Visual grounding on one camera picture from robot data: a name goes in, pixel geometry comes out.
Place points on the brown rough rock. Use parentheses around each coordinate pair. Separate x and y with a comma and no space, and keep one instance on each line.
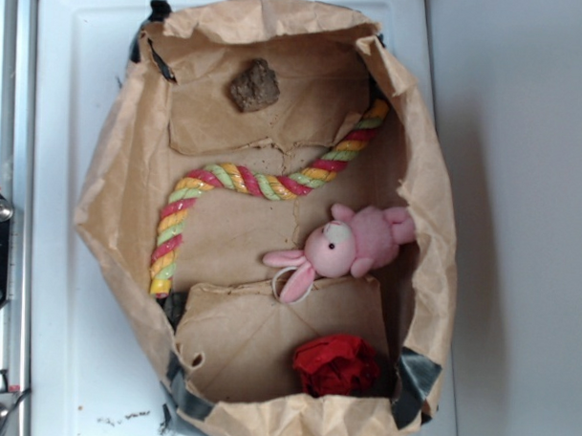
(255,88)

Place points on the crumpled red paper ball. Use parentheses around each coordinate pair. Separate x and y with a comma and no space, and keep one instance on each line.
(336,365)

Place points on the pink plush bunny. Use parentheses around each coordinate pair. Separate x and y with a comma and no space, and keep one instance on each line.
(353,242)

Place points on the aluminium frame rail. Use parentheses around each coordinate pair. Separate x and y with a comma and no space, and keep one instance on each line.
(18,45)

